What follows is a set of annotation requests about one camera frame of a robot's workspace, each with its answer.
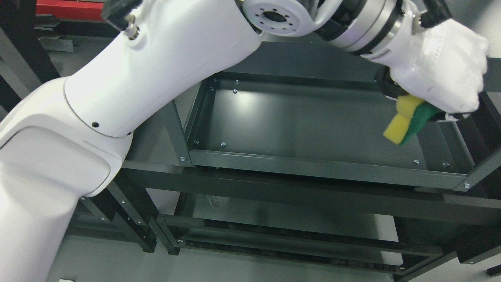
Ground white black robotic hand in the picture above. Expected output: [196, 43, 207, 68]
[364, 9, 490, 114]

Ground red metal bar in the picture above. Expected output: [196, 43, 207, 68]
[36, 0, 104, 22]

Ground green yellow sponge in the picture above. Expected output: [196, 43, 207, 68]
[383, 94, 443, 146]

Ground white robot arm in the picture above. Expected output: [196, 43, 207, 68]
[1, 0, 341, 282]

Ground dark grey metal shelf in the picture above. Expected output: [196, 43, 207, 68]
[1, 0, 500, 280]

